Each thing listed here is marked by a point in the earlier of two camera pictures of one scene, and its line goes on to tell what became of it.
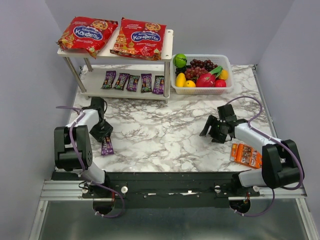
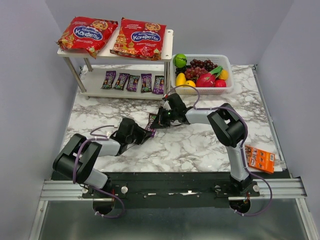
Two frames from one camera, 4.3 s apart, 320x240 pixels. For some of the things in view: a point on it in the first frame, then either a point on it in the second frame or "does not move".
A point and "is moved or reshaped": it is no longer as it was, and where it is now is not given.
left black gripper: x=101 y=131 to x=138 y=132
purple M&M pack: x=158 y=85 does not move
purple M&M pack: x=107 y=148 is moved or reshaped
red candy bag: x=88 y=34 does not move
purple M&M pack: x=109 y=78 does not move
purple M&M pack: x=121 y=81 does not move
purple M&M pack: x=132 y=81 does not move
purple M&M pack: x=146 y=83 does not move
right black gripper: x=218 y=129 to x=161 y=117
